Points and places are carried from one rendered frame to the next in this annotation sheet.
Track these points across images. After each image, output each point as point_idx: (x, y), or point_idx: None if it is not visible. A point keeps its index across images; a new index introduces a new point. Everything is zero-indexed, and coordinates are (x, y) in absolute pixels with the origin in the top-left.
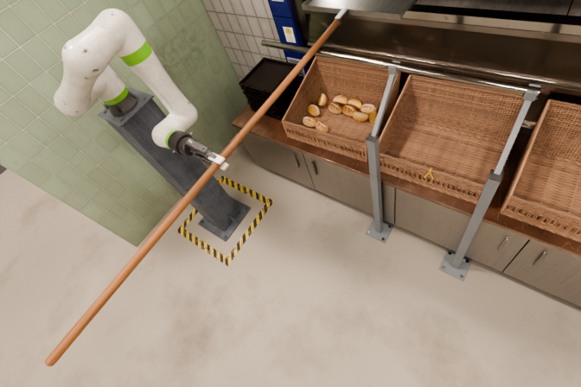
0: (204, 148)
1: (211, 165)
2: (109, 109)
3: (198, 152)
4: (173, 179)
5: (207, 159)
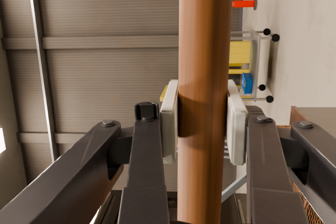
0: (109, 177)
1: (179, 65)
2: None
3: (137, 176)
4: None
5: (249, 160)
